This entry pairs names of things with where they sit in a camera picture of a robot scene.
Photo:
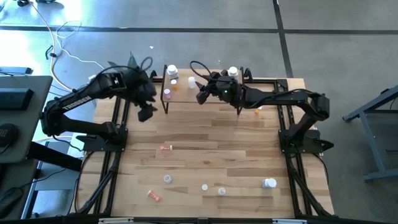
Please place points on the small amber pill bottle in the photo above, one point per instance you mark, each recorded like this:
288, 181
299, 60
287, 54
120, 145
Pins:
257, 109

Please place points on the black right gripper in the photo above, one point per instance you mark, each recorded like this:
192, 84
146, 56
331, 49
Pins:
227, 90

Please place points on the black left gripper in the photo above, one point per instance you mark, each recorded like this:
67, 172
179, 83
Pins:
138, 85

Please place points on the large white wide-cap bottle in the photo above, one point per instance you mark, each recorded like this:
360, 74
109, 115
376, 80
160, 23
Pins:
269, 183

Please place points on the black rectangular device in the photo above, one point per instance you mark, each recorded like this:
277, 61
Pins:
15, 99

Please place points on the black wheeled chair base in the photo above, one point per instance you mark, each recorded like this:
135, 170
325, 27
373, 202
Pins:
23, 2

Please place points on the grey metal table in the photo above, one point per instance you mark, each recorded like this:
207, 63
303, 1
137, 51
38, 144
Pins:
371, 104

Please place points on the silver metal bracket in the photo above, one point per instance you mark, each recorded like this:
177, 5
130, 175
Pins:
115, 220
289, 221

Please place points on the pink pill bottle white cap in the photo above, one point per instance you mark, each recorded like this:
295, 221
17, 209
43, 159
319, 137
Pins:
165, 147

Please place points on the large amber pill bottle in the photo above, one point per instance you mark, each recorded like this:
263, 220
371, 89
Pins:
204, 187

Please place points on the white square labelled bottle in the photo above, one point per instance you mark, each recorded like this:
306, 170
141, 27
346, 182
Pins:
233, 71

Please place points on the grey desk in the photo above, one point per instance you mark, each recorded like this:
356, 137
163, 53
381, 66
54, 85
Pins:
31, 118

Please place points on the white melatonin bottle blue label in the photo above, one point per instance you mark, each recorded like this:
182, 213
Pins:
172, 71

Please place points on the black aluminium table frame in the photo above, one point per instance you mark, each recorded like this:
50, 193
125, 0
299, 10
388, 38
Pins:
280, 118

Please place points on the green snake plant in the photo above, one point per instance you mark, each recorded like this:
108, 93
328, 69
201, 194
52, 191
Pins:
132, 60

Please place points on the orange-red slim pill bottle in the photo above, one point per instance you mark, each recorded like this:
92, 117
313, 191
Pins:
154, 196

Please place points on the magenta pill bottle white cap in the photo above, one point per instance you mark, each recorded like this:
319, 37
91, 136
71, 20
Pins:
167, 93

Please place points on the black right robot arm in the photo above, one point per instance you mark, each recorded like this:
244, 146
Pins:
280, 99

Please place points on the dark flat device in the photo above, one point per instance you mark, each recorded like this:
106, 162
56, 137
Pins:
15, 70

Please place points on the black round pad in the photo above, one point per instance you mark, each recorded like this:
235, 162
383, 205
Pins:
7, 135

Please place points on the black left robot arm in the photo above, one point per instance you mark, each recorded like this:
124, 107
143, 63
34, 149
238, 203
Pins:
77, 102

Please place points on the white power adapter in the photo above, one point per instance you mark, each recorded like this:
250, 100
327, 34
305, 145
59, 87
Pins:
92, 76

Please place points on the amber pill bottle white cap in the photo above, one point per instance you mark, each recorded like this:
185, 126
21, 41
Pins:
174, 83

